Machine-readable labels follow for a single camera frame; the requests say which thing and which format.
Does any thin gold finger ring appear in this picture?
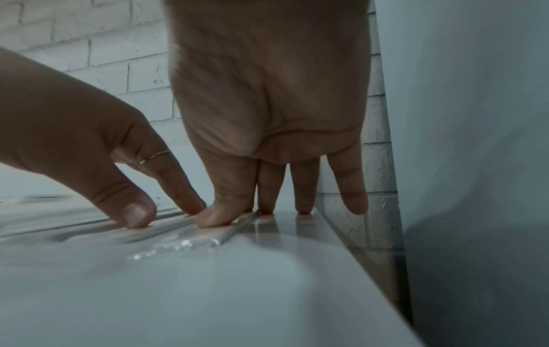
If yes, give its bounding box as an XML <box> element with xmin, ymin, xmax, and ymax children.
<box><xmin>138</xmin><ymin>149</ymin><xmax>171</xmax><ymax>166</ymax></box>

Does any person's left hand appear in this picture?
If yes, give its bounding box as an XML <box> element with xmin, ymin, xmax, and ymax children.
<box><xmin>0</xmin><ymin>46</ymin><xmax>208</xmax><ymax>229</ymax></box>

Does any person's right hand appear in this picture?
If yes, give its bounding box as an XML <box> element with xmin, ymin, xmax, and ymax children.
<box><xmin>162</xmin><ymin>0</ymin><xmax>372</xmax><ymax>229</ymax></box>

